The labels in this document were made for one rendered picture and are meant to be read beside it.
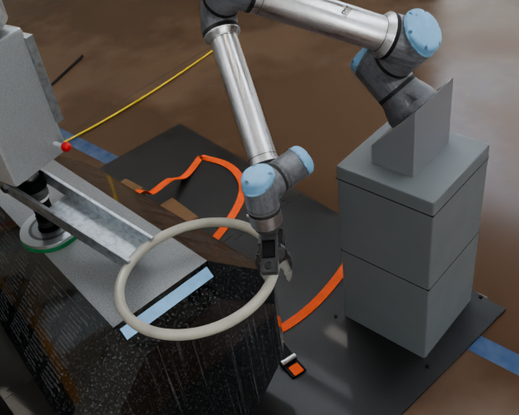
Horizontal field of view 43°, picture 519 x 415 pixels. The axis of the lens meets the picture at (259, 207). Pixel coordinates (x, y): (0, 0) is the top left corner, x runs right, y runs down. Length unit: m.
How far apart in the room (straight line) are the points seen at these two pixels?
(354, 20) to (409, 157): 0.52
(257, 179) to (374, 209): 0.82
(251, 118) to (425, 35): 0.61
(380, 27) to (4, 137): 1.16
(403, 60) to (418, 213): 0.52
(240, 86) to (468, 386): 1.53
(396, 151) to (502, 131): 1.87
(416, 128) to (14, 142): 1.25
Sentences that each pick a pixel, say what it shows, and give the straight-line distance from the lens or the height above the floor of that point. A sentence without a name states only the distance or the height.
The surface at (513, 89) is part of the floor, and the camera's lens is 4.53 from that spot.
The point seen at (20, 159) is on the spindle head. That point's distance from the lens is 2.07.
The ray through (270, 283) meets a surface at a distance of 1.81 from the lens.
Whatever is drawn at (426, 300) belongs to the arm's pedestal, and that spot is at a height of 0.36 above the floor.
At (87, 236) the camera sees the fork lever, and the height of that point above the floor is 1.01.
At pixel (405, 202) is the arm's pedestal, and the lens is 2.30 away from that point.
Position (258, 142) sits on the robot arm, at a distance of 1.90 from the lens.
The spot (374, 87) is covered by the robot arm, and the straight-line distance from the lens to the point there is 2.29.
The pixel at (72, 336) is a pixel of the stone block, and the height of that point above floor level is 0.78.
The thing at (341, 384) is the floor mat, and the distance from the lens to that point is 2.76.
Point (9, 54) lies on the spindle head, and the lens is 1.98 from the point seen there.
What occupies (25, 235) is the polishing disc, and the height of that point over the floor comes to 0.90.
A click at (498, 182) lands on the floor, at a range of 3.73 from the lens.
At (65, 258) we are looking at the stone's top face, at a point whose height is 0.87.
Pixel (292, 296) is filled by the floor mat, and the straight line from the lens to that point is 3.07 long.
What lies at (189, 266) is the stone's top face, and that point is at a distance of 2.07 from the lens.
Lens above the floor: 2.29
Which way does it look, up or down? 40 degrees down
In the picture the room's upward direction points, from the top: 9 degrees counter-clockwise
